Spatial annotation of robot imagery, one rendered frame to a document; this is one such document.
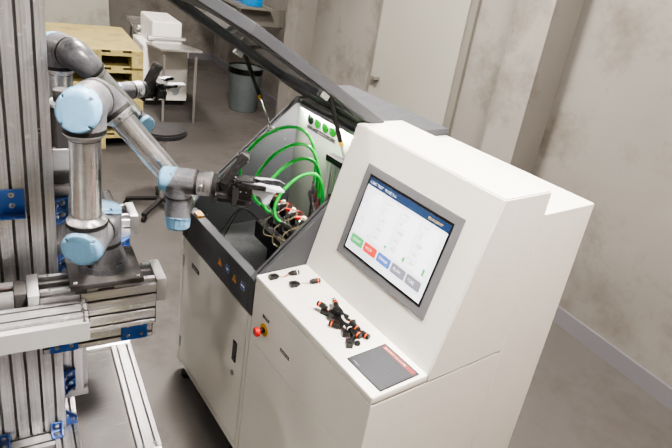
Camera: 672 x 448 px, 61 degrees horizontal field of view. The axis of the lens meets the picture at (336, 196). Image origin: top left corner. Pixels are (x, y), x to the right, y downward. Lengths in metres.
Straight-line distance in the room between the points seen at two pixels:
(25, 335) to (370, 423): 1.05
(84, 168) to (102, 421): 1.29
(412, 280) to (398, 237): 0.15
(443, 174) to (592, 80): 2.30
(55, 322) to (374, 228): 1.06
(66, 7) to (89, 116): 7.93
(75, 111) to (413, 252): 1.07
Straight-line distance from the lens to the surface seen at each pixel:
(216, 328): 2.61
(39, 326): 2.00
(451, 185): 1.79
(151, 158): 1.83
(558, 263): 2.10
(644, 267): 3.85
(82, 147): 1.73
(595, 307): 4.10
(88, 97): 1.67
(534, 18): 4.02
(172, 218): 1.75
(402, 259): 1.89
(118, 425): 2.69
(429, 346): 1.83
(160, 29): 7.38
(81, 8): 9.59
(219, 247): 2.42
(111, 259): 2.02
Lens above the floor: 2.12
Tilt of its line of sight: 23 degrees down
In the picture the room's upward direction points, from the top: 9 degrees clockwise
